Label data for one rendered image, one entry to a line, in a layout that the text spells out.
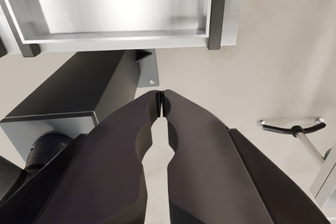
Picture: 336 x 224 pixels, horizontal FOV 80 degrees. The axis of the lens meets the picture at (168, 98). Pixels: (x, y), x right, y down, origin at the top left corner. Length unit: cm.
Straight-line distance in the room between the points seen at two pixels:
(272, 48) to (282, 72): 20
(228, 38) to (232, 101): 118
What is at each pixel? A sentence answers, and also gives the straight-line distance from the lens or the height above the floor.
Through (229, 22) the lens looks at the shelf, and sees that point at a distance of 34.
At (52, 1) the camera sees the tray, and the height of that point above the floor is 88.
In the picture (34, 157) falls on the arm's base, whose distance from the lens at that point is 61.
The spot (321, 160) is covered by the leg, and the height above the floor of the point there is 39.
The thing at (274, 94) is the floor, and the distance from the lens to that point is 158.
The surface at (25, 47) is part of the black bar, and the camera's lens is 38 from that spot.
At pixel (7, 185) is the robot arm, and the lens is 52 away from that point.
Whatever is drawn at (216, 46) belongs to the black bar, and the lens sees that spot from 32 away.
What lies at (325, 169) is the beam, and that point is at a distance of 148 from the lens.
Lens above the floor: 120
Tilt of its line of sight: 58 degrees down
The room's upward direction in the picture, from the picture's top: 180 degrees clockwise
